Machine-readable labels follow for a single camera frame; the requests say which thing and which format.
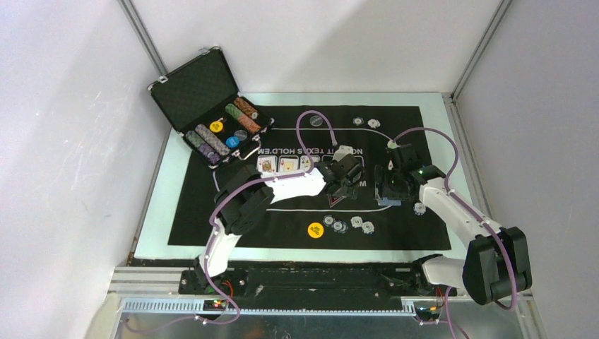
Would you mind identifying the black metal base rail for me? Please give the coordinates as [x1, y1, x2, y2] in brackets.
[114, 259, 477, 314]

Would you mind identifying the green blue chip front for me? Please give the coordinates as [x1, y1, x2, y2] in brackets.
[323, 215, 336, 227]

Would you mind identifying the grey white chip front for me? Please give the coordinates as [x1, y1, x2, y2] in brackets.
[332, 220, 348, 234]

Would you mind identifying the grey white poker chip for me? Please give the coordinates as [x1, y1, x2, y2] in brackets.
[352, 117, 364, 126]

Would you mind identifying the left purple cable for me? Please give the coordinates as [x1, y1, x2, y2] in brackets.
[124, 110, 339, 334]

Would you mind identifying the white blue chip back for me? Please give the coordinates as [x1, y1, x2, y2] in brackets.
[367, 119, 381, 129]

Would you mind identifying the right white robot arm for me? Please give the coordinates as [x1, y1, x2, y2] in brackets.
[375, 142, 533, 305]

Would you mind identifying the black dealer button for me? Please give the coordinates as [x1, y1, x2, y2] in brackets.
[309, 114, 324, 127]

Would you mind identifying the clear dealer button in case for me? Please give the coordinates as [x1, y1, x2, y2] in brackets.
[234, 130, 248, 141]

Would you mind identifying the white blue chip front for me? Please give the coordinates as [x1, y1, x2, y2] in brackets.
[361, 222, 375, 234]
[350, 216, 363, 228]

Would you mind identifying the electronics board with leds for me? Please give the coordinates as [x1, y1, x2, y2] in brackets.
[202, 299, 227, 311]

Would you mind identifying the white blue chip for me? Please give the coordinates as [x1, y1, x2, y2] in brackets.
[367, 119, 381, 129]
[361, 222, 375, 234]
[350, 216, 363, 228]
[413, 202, 427, 216]

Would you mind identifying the green orange chip row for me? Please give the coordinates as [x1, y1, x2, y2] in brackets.
[225, 104, 261, 134]

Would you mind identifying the face-up playing card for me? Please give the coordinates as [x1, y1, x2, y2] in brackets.
[256, 155, 278, 173]
[278, 156, 300, 173]
[299, 155, 319, 172]

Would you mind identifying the black aluminium chip case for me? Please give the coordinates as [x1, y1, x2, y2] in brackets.
[148, 46, 274, 169]

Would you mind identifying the blue playing card deck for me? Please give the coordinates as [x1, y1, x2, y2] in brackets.
[376, 197, 402, 206]

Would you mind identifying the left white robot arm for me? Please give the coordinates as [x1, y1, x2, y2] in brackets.
[196, 153, 364, 295]

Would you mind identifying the red brown chip row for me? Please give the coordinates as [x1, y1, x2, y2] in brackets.
[233, 97, 259, 120]

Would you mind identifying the black poker table mat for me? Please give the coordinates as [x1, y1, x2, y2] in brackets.
[167, 105, 453, 251]

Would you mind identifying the pink grey chip row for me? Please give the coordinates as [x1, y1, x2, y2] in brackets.
[195, 124, 230, 156]

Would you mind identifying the triangular all-in marker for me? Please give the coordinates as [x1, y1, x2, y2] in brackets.
[328, 196, 344, 208]

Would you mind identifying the yellow button in case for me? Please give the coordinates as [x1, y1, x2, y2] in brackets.
[209, 121, 224, 133]

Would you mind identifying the yellow big blind button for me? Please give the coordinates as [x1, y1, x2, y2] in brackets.
[307, 222, 325, 239]

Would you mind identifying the blue button in case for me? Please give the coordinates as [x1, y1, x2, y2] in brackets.
[225, 136, 240, 149]

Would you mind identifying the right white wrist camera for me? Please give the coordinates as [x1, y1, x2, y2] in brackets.
[386, 141, 401, 170]

